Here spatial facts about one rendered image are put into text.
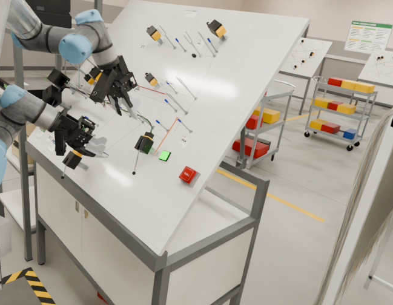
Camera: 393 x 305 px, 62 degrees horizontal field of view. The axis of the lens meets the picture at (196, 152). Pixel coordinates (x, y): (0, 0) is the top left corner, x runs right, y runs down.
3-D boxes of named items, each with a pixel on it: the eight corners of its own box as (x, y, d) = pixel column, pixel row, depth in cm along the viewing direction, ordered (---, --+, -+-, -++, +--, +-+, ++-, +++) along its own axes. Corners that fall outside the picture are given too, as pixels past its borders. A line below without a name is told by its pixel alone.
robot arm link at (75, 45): (48, 62, 91) (66, 46, 99) (86, 68, 90) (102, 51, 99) (41, 34, 86) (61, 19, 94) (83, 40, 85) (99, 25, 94)
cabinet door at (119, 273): (145, 342, 131) (154, 263, 117) (79, 264, 165) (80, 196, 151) (149, 339, 133) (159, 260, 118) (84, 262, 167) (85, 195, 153)
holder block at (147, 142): (140, 152, 128) (134, 147, 125) (146, 140, 130) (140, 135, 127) (147, 154, 126) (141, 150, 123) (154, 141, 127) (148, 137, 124)
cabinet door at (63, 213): (80, 264, 166) (81, 195, 152) (37, 213, 200) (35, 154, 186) (83, 262, 167) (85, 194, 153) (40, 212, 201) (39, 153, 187)
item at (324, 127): (359, 146, 581) (379, 86, 543) (350, 152, 544) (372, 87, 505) (306, 130, 637) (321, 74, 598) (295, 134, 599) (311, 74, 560)
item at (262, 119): (247, 178, 390) (267, 87, 351) (212, 163, 416) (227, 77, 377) (279, 158, 468) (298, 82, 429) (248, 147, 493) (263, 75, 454)
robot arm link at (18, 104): (-3, 101, 98) (13, 78, 97) (33, 120, 104) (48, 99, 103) (-9, 109, 92) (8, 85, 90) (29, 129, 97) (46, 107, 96)
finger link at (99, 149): (115, 154, 109) (91, 140, 105) (105, 164, 112) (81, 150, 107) (117, 147, 112) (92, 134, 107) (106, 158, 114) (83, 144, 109)
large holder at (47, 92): (72, 89, 184) (52, 73, 173) (74, 111, 173) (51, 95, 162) (63, 95, 185) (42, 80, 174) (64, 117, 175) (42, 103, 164)
